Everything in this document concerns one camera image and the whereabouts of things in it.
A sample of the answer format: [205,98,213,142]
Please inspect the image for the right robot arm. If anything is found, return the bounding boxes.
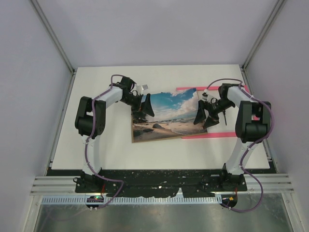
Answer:
[194,83,272,191]

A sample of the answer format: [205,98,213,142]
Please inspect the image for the purple cable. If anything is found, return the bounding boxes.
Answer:
[84,74,124,210]
[207,77,276,213]

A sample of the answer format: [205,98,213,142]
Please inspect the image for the right aluminium frame post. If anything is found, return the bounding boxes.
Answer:
[240,0,287,72]

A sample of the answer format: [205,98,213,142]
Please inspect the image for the pink picture frame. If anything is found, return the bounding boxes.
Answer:
[175,84,252,140]

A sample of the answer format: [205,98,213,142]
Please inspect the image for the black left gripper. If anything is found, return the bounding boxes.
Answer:
[122,94,155,119]

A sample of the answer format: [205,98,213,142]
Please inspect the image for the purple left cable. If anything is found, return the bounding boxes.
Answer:
[84,74,124,210]

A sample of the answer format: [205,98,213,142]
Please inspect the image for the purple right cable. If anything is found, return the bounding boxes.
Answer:
[207,77,276,213]

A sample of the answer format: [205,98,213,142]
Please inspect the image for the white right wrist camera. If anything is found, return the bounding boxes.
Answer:
[202,89,214,102]

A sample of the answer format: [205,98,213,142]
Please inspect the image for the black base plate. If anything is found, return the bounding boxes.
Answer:
[73,169,247,198]

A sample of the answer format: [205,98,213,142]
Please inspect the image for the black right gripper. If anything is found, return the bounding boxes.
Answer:
[194,99,235,129]

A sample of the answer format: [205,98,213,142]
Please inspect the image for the left aluminium frame post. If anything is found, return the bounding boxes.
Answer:
[30,0,77,75]

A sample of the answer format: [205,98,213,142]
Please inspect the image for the beach photo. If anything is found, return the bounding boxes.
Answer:
[131,88,207,143]

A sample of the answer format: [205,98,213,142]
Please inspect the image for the red handled screwdriver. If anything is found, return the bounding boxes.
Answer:
[223,110,227,126]

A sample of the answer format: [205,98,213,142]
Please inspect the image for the brown frame backing board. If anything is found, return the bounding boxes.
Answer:
[131,87,209,144]

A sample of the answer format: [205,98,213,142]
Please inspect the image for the slotted cable duct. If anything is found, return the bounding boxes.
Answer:
[41,195,222,205]

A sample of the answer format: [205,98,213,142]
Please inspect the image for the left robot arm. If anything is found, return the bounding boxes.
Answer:
[73,74,155,193]

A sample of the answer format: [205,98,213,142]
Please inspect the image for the aluminium frame post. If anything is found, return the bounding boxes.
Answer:
[30,0,77,75]
[240,0,287,72]

